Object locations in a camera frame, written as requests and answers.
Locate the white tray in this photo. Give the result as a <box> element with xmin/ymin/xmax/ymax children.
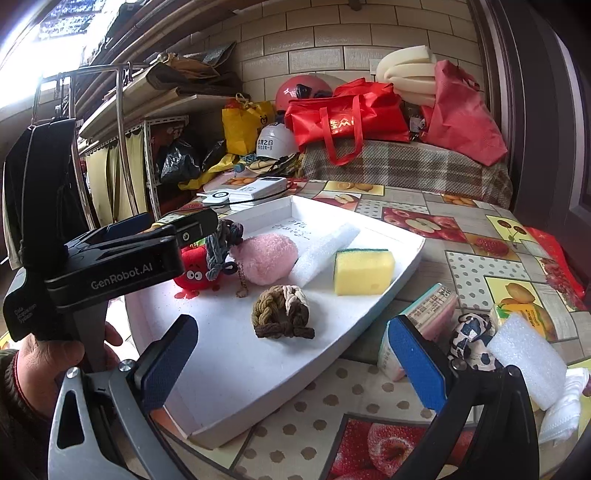
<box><xmin>124</xmin><ymin>194</ymin><xmax>426</xmax><ymax>450</ymax></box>

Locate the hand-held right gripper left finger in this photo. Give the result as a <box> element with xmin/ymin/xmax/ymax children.
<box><xmin>48</xmin><ymin>315</ymin><xmax>199</xmax><ymax>480</ymax></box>

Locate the grey blue braided hair tie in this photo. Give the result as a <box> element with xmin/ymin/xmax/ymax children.
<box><xmin>205</xmin><ymin>219</ymin><xmax>245</xmax><ymax>282</ymax></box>

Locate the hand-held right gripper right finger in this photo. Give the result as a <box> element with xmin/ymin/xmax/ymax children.
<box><xmin>388</xmin><ymin>316</ymin><xmax>541</xmax><ymax>480</ymax></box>

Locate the red helmet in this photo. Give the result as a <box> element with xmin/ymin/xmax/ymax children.
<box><xmin>274</xmin><ymin>76</ymin><xmax>334</xmax><ymax>112</ymax></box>

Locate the person's left hand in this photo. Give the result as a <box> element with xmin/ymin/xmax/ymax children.
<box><xmin>17</xmin><ymin>320</ymin><xmax>124</xmax><ymax>416</ymax></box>

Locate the yellow sponge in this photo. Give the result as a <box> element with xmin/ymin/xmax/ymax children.
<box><xmin>334</xmin><ymin>248</ymin><xmax>396</xmax><ymax>296</ymax></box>

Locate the pastel cloth pack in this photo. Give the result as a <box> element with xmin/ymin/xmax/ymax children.
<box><xmin>378</xmin><ymin>283</ymin><xmax>459</xmax><ymax>383</ymax></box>

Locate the grey panelled door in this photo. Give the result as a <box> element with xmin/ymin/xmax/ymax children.
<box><xmin>466</xmin><ymin>0</ymin><xmax>591</xmax><ymax>241</ymax></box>

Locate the white foam roll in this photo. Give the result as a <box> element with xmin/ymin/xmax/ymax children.
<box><xmin>375</xmin><ymin>46</ymin><xmax>438</xmax><ymax>99</ymax></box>

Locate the pink fluffy pompom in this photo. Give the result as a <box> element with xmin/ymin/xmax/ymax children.
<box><xmin>228</xmin><ymin>233</ymin><xmax>300</xmax><ymax>298</ymax></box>

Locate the person's left forearm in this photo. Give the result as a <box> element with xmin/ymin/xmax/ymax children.
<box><xmin>0</xmin><ymin>348</ymin><xmax>51</xmax><ymax>480</ymax></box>

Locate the brown braided hair tie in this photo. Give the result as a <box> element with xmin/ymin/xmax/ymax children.
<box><xmin>250</xmin><ymin>285</ymin><xmax>316</xmax><ymax>341</ymax></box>

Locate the white helmet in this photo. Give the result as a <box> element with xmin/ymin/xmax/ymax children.
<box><xmin>255</xmin><ymin>122</ymin><xmax>300</xmax><ymax>162</ymax></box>

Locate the yellow shopping bag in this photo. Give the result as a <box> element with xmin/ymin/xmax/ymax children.
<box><xmin>222</xmin><ymin>93</ymin><xmax>276</xmax><ymax>156</ymax></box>

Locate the yellow curtain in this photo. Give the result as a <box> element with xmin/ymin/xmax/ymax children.
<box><xmin>84</xmin><ymin>129</ymin><xmax>151</xmax><ymax>222</ymax></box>

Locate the red tote bag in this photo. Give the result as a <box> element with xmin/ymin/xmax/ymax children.
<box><xmin>284</xmin><ymin>78</ymin><xmax>413</xmax><ymax>166</ymax></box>

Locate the stack of boards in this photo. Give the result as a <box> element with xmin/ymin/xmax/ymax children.
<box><xmin>74</xmin><ymin>41</ymin><xmax>241</xmax><ymax>134</ymax></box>

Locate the red plush toy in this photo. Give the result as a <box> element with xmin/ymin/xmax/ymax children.
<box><xmin>174</xmin><ymin>244</ymin><xmax>222</xmax><ymax>298</ymax></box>

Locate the metal shelf rack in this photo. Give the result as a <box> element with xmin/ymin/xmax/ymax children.
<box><xmin>32</xmin><ymin>62</ymin><xmax>195</xmax><ymax>222</ymax></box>

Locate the plaid blanket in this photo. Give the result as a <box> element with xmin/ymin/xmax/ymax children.
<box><xmin>298</xmin><ymin>138</ymin><xmax>514</xmax><ymax>210</ymax></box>

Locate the fruit print tablecloth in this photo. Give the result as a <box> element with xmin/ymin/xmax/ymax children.
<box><xmin>152</xmin><ymin>178</ymin><xmax>591</xmax><ymax>480</ymax></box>

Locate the cow print scrunchie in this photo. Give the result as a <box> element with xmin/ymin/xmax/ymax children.
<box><xmin>449</xmin><ymin>313</ymin><xmax>504</xmax><ymax>372</ymax></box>

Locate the black plastic bag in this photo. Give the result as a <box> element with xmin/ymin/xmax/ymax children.
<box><xmin>159</xmin><ymin>138</ymin><xmax>202</xmax><ymax>185</ymax></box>

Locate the red fabric bag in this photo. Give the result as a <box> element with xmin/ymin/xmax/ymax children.
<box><xmin>420</xmin><ymin>60</ymin><xmax>509</xmax><ymax>168</ymax></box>

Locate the white foam block in tray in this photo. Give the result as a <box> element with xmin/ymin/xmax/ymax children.
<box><xmin>288</xmin><ymin>223</ymin><xmax>362</xmax><ymax>288</ymax></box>

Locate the yellow plastic bag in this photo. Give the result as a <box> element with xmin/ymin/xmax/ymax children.
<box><xmin>179</xmin><ymin>154</ymin><xmax>241</xmax><ymax>191</ymax></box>

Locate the white remote control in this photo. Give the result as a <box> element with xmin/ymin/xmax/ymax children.
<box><xmin>229</xmin><ymin>176</ymin><xmax>288</xmax><ymax>200</ymax></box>

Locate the red printed plastic bag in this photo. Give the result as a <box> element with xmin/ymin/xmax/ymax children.
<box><xmin>526</xmin><ymin>226</ymin><xmax>589</xmax><ymax>312</ymax></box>

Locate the yellow carton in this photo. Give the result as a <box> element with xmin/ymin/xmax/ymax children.
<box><xmin>489</xmin><ymin>302</ymin><xmax>557</xmax><ymax>342</ymax></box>

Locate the white cloth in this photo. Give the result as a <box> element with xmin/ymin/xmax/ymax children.
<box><xmin>538</xmin><ymin>367</ymin><xmax>591</xmax><ymax>446</ymax></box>

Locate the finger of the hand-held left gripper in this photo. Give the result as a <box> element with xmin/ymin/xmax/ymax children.
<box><xmin>148</xmin><ymin>208</ymin><xmax>219</xmax><ymax>245</ymax></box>
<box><xmin>95</xmin><ymin>212</ymin><xmax>153</xmax><ymax>241</ymax></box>

